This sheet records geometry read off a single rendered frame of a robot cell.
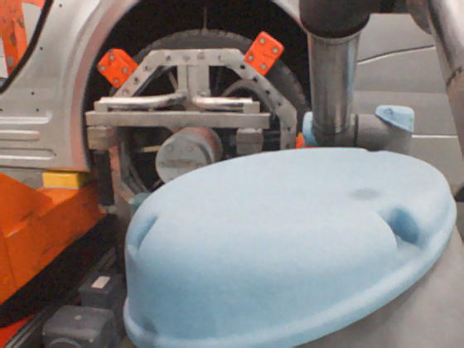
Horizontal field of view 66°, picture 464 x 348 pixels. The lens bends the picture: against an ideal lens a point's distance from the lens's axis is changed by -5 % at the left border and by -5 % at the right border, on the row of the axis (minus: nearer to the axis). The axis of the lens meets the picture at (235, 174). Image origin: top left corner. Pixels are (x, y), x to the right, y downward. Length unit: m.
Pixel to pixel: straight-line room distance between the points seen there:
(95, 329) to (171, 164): 0.50
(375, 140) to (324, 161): 0.62
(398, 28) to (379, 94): 0.18
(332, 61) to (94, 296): 0.97
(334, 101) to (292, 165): 0.50
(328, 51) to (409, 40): 0.58
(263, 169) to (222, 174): 0.02
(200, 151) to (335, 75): 0.40
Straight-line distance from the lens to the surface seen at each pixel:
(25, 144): 1.41
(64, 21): 1.30
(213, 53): 0.99
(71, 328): 1.14
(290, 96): 1.06
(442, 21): 0.35
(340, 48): 0.55
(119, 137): 0.92
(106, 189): 0.90
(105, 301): 1.22
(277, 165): 0.15
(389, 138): 0.77
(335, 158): 0.16
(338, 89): 0.62
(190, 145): 0.88
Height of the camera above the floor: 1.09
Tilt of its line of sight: 17 degrees down
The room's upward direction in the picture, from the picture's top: straight up
